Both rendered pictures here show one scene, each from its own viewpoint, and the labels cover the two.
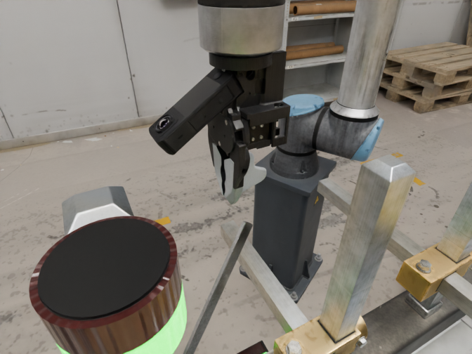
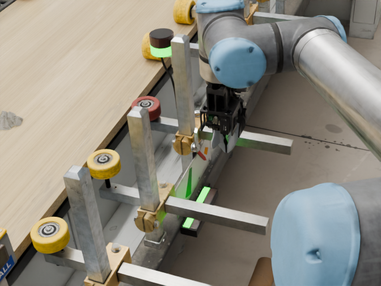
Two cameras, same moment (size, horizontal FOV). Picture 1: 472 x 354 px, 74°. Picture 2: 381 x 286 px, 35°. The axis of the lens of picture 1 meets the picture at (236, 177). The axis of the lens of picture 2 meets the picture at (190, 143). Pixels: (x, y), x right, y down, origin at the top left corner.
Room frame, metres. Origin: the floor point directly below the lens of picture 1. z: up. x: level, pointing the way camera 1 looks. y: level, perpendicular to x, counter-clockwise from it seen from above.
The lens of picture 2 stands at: (1.14, -0.73, 1.82)
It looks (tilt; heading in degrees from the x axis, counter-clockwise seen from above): 37 degrees down; 141
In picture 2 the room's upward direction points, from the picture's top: 5 degrees counter-clockwise
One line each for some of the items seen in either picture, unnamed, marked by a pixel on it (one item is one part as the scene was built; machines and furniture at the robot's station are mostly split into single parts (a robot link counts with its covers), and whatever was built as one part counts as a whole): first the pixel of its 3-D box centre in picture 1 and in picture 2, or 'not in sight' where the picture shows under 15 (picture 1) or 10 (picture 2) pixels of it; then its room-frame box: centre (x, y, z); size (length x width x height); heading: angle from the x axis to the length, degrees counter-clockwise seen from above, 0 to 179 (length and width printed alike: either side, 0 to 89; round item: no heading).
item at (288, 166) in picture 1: (295, 154); not in sight; (1.03, -0.23, 0.65); 0.19 x 0.19 x 0.10
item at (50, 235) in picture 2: not in sight; (53, 245); (0.22, -0.39, 0.85); 0.08 x 0.08 x 0.11
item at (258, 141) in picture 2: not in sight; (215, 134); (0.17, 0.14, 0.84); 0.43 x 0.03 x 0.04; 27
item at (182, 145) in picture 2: not in sight; (190, 133); (0.12, 0.10, 0.85); 0.13 x 0.06 x 0.05; 117
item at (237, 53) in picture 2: not in sight; (238, 51); (0.47, -0.06, 1.29); 0.12 x 0.12 x 0.09; 57
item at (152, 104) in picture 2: not in sight; (147, 119); (-0.01, 0.05, 0.85); 0.08 x 0.08 x 0.11
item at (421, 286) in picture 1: (438, 266); (106, 274); (0.35, -0.35, 0.83); 0.13 x 0.06 x 0.05; 117
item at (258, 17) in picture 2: not in sight; (255, 17); (-0.09, 0.57, 0.95); 0.50 x 0.04 x 0.04; 27
